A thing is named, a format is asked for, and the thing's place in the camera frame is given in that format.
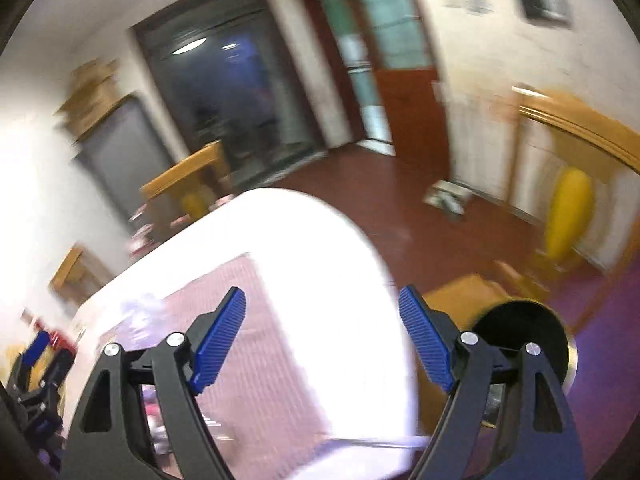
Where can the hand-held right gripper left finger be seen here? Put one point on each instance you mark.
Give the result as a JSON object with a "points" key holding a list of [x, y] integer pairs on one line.
{"points": [[220, 340]]}

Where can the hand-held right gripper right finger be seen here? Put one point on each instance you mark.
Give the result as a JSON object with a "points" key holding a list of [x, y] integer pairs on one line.
{"points": [[427, 345]]}

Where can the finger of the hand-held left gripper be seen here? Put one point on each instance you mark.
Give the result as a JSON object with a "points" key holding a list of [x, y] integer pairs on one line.
{"points": [[35, 350], [59, 362]]}

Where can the red white striped cloth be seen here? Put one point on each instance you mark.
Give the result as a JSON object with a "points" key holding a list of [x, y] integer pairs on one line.
{"points": [[265, 385]]}

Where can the wooden dining chair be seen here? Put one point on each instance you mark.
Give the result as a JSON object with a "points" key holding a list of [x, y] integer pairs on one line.
{"points": [[180, 172], [75, 270]]}

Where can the black round disc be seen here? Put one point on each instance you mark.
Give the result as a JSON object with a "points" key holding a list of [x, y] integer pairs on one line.
{"points": [[520, 325]]}

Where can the pink toy tricycle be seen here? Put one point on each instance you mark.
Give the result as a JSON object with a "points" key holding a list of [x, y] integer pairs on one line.
{"points": [[142, 240]]}

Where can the small yellow object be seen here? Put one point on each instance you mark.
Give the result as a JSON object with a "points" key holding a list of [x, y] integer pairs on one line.
{"points": [[192, 203]]}

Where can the tall yellow object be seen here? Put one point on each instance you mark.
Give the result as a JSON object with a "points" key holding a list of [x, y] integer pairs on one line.
{"points": [[567, 220]]}

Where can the grey refrigerator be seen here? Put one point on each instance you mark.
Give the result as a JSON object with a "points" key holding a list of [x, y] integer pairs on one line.
{"points": [[120, 155]]}

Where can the red-brown wooden glazed door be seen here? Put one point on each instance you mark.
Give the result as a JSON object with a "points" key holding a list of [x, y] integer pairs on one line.
{"points": [[405, 105]]}

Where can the dark glass sliding door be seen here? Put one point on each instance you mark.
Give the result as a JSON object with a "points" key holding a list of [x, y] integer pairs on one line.
{"points": [[225, 80]]}

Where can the brown cardboard box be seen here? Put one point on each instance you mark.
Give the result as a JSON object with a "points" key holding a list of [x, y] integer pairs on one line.
{"points": [[90, 95]]}

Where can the wooden armchair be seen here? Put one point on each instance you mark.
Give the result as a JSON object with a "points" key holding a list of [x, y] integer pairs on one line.
{"points": [[575, 115]]}

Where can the wall paper notes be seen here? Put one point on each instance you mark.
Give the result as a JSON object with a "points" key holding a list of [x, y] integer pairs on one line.
{"points": [[465, 2]]}

